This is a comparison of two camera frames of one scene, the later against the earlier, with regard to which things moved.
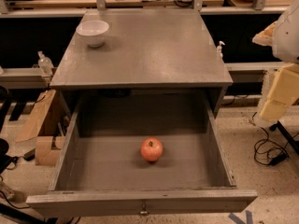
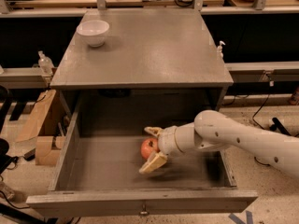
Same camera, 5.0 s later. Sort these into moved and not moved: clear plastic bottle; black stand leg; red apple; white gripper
Moved: white gripper
Not moved: red apple; black stand leg; clear plastic bottle
